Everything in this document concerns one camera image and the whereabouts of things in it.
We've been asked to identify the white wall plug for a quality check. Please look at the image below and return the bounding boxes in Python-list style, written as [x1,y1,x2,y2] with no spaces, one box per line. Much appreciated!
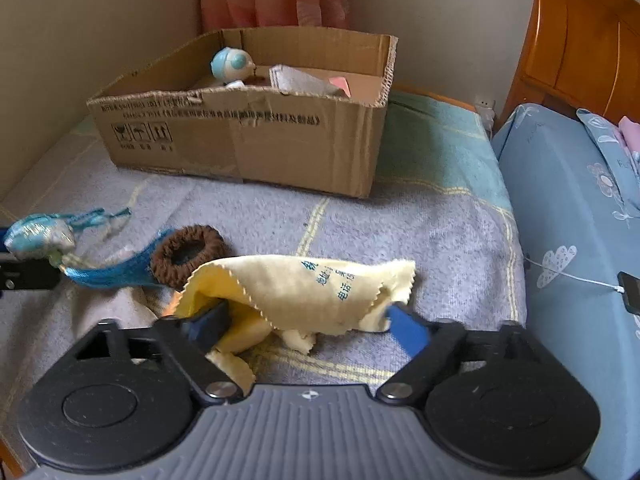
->
[472,95,496,133]

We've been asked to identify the blue floral pillow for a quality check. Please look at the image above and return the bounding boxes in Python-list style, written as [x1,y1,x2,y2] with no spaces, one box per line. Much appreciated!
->
[576,107,640,173]

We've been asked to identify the grey checked blanket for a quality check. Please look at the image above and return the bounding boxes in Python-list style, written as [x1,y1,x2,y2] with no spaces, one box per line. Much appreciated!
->
[0,91,528,471]

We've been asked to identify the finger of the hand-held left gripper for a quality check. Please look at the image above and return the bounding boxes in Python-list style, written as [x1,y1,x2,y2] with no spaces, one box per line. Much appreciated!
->
[0,255,63,291]

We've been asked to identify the cardboard box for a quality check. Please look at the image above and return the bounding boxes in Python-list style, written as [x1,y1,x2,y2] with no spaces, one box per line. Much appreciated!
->
[86,29,399,200]

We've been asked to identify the blue floral bedsheet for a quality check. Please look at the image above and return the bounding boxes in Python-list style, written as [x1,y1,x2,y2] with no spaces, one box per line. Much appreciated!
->
[491,102,640,480]

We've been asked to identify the white charging cable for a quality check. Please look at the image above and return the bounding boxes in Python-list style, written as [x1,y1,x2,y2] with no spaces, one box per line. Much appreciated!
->
[524,257,626,292]

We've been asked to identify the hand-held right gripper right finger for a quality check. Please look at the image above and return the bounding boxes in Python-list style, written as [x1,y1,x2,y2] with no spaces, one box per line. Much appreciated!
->
[375,302,538,404]

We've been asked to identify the blue embroidered tassel sachet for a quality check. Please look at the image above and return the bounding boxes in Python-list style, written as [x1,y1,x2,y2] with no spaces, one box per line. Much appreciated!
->
[4,207,176,288]

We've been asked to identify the grey cloth sachet bag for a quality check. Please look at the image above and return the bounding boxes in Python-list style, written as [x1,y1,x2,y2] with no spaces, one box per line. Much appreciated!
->
[269,64,351,97]

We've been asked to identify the brown fuzzy scrunchie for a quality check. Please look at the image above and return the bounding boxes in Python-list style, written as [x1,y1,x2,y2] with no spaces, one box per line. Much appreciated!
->
[151,225,226,291]

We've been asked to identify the plush doll with blue hat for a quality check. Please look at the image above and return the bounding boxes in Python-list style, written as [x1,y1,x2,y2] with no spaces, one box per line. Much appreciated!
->
[210,48,258,86]

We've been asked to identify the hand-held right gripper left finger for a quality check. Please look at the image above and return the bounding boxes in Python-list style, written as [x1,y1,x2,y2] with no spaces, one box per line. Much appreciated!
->
[75,302,246,406]

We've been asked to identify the pale yellow cleaning cloth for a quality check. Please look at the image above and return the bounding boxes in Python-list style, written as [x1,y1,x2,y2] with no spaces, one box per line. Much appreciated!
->
[170,255,417,396]

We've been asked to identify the wooden bed headboard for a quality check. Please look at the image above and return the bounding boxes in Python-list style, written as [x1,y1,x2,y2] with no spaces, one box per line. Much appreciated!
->
[507,0,640,126]

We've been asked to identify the black smartphone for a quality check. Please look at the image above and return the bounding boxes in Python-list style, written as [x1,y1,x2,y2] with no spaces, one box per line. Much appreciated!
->
[617,271,640,317]

